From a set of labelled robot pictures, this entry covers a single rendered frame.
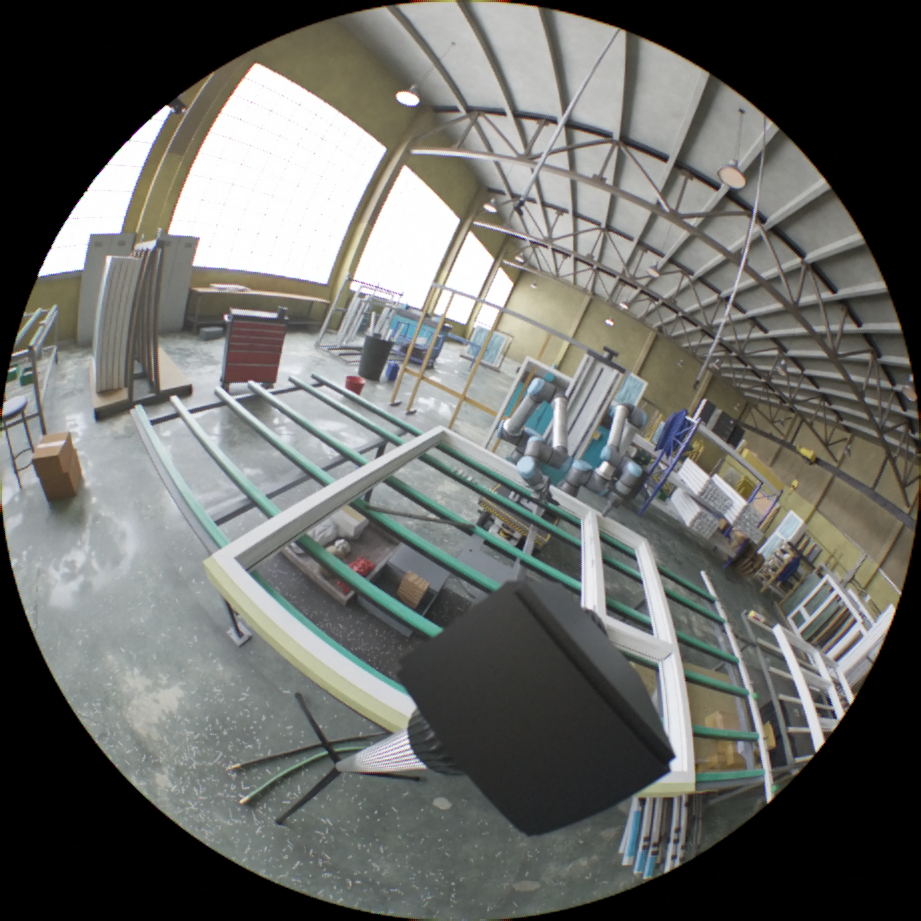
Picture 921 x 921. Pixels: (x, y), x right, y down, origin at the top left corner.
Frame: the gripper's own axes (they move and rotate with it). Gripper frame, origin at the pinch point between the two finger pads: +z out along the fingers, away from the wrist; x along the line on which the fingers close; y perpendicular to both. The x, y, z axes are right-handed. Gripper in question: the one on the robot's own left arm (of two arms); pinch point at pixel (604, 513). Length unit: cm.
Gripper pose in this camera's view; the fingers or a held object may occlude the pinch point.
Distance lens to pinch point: 185.1
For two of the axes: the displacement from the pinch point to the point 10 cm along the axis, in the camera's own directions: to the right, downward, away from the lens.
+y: 8.6, 4.8, -1.6
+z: -3.8, 8.2, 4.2
